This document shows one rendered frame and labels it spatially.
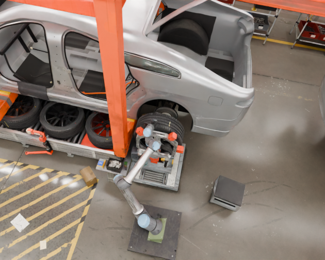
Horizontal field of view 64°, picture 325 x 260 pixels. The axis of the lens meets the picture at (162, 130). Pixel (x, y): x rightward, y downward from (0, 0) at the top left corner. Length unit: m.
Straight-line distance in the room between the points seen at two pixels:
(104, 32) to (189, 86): 1.30
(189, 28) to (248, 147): 2.25
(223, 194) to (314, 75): 3.94
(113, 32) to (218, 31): 2.78
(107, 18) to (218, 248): 3.19
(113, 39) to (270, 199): 3.38
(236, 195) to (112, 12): 2.89
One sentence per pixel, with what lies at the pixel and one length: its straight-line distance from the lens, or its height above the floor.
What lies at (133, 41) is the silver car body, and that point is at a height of 1.93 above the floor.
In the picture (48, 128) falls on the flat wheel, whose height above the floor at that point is 0.50.
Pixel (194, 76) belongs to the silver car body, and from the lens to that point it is 3.05.
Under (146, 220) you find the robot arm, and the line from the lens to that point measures 3.25.
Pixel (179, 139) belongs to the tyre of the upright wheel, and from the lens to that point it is 3.34.
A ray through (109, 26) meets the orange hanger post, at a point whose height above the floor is 2.59.
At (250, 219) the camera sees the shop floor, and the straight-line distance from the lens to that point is 4.27.
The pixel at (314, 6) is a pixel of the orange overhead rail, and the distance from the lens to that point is 1.98.
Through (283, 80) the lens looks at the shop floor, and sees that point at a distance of 6.30.
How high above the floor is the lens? 3.79
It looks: 55 degrees down
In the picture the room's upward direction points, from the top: 9 degrees clockwise
